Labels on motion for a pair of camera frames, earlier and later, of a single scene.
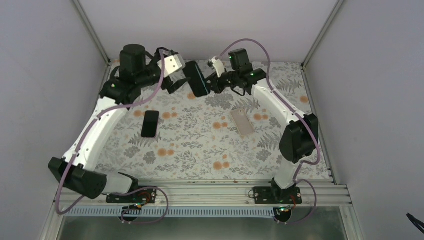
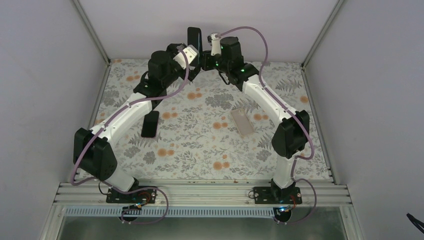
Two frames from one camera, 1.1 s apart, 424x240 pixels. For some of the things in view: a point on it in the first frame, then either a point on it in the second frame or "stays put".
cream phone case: (242, 121) stays put
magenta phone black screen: (150, 124) stays put
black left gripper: (167, 85) -> (173, 49)
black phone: (198, 84) -> (194, 38)
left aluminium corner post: (93, 33) stays put
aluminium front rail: (219, 193) stays put
